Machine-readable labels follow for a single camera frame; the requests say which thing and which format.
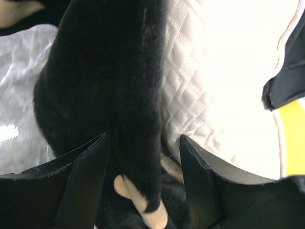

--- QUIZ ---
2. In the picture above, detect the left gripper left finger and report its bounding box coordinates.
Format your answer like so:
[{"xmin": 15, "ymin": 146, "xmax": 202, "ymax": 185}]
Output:
[{"xmin": 0, "ymin": 133, "xmax": 110, "ymax": 229}]

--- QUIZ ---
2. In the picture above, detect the black pillowcase with tan flowers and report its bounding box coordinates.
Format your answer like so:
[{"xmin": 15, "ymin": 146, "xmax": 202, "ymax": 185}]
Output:
[{"xmin": 0, "ymin": 0, "xmax": 193, "ymax": 229}]

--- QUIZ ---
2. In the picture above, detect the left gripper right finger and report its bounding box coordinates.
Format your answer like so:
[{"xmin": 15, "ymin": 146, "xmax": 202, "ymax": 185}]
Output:
[{"xmin": 180, "ymin": 135, "xmax": 305, "ymax": 229}]

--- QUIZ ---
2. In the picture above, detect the white pillow with yellow piping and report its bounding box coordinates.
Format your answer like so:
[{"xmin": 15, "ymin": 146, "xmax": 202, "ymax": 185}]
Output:
[{"xmin": 162, "ymin": 0, "xmax": 305, "ymax": 184}]

